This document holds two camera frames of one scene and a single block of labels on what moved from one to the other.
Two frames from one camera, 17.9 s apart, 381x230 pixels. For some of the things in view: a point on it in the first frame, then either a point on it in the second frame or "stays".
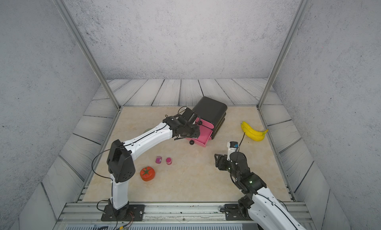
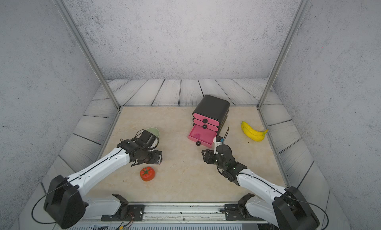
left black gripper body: x=191 y=132 to x=152 y=157
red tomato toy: x=147 y=173 stays
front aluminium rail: x=88 y=216 stays
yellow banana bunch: x=254 y=134 stays
